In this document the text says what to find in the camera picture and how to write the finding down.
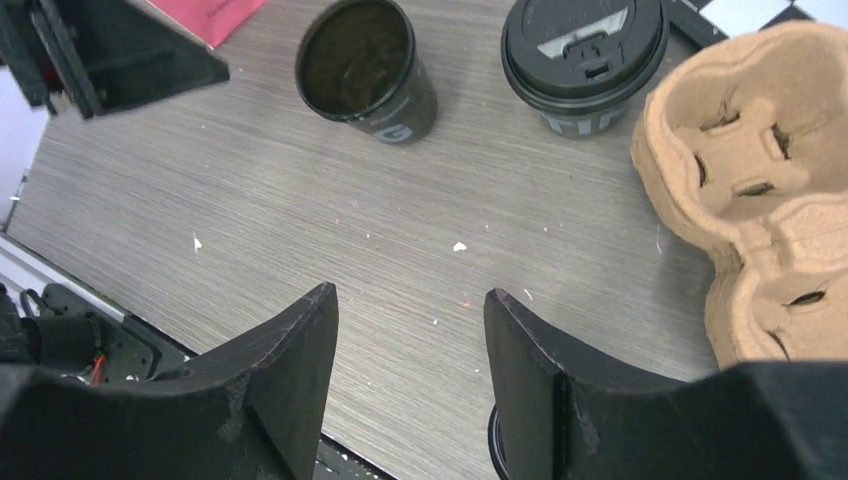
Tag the black lidded coffee cup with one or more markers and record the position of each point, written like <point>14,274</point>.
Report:
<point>577,64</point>

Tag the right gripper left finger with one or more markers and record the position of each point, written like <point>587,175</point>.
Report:
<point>252,408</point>

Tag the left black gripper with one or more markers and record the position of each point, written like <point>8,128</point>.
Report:
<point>105,56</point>

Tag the pink and cream paper bag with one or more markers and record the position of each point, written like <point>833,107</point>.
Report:
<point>210,21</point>

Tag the black coffee cup lid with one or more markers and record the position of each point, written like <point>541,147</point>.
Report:
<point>495,445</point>

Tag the black and white chessboard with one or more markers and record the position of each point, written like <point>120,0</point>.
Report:
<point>707,22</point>

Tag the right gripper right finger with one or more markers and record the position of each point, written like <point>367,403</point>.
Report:
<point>570,411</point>

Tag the brown cardboard cup carrier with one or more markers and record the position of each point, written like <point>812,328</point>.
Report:
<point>742,150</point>

